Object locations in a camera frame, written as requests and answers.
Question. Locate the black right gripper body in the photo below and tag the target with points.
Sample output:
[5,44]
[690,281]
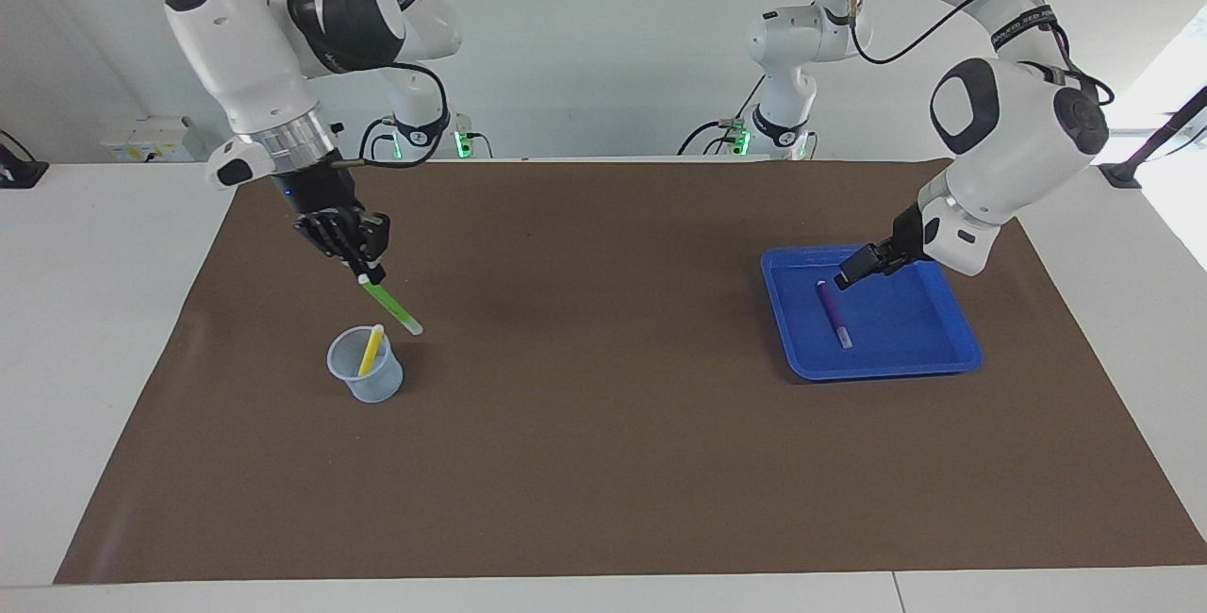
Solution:
[321,193]

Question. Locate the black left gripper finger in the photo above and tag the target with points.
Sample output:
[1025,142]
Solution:
[873,258]
[851,278]

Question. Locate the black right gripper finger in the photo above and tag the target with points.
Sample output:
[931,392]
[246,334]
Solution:
[374,245]
[330,234]

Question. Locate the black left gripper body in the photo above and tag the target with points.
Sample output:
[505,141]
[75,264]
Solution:
[907,240]

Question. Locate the purple pen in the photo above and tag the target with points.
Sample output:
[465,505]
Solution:
[834,313]

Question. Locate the green pen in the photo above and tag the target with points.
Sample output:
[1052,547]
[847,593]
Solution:
[391,304]

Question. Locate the yellow pen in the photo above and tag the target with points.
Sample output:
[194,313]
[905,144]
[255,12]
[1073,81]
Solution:
[371,351]

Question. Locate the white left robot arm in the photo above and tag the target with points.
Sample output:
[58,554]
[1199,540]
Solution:
[1009,141]

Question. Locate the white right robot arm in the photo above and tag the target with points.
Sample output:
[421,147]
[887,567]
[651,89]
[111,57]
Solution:
[245,47]

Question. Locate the blue plastic tray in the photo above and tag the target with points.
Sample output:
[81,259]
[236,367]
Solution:
[905,330]

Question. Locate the translucent plastic cup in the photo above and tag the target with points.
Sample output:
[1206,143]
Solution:
[377,387]

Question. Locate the white socket box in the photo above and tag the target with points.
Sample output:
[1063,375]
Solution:
[151,141]

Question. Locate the black angled stand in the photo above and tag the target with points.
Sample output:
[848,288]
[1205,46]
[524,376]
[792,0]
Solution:
[1122,174]

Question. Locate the small black table clamp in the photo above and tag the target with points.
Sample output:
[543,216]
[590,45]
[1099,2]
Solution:
[19,170]

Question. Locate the brown table mat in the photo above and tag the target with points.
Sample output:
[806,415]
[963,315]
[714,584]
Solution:
[603,462]

